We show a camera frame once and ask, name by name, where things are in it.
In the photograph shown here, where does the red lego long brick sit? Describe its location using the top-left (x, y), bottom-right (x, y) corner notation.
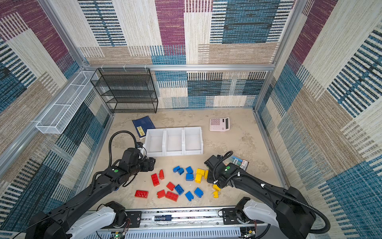
top-left (151, 173), bottom-right (160, 187)

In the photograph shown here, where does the blue lego small brick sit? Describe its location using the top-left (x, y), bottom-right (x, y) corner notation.
top-left (173, 166), bottom-right (180, 173)

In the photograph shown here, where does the red lego small brick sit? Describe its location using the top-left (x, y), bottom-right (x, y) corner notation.
top-left (166, 182), bottom-right (175, 191)

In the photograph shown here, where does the red lego small square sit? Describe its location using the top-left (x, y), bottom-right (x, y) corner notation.
top-left (157, 190), bottom-right (166, 199)

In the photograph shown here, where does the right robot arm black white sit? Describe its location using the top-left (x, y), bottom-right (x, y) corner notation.
top-left (205, 151), bottom-right (331, 239)

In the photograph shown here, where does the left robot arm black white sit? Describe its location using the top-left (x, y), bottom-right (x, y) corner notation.
top-left (25, 130), bottom-right (156, 239)

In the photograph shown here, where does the yellow lego large brick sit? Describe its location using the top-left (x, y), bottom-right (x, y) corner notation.
top-left (213, 184), bottom-right (221, 192)

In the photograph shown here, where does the yellow lego brick top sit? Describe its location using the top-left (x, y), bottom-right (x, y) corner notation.
top-left (196, 168), bottom-right (206, 176)

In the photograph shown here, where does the blue lego square brick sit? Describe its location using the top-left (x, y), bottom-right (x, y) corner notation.
top-left (186, 166), bottom-right (194, 174)

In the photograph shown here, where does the white bin left compartment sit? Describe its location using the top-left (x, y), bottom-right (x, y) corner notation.
top-left (145, 128), bottom-right (165, 157)

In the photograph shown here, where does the white bin middle compartment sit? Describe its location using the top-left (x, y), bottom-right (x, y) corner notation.
top-left (163, 127), bottom-right (184, 156)

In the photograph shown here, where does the dark blue notebook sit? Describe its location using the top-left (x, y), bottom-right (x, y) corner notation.
top-left (132, 116), bottom-right (156, 139)

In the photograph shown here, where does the red lego flat brick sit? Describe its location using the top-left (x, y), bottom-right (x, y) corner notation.
top-left (165, 191), bottom-right (179, 202)

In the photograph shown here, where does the pink calculator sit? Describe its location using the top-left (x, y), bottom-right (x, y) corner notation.
top-left (209, 117), bottom-right (230, 132)

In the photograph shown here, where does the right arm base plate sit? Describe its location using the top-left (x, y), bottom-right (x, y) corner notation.
top-left (221, 208), bottom-right (249, 225)

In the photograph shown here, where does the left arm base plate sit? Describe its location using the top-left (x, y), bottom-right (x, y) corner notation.
top-left (116, 211), bottom-right (142, 230)

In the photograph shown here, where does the black wire shelf rack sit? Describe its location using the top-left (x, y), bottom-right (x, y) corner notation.
top-left (90, 68), bottom-right (158, 114)

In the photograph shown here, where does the white wire mesh basket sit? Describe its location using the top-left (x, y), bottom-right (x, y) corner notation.
top-left (36, 71), bottom-right (94, 134)

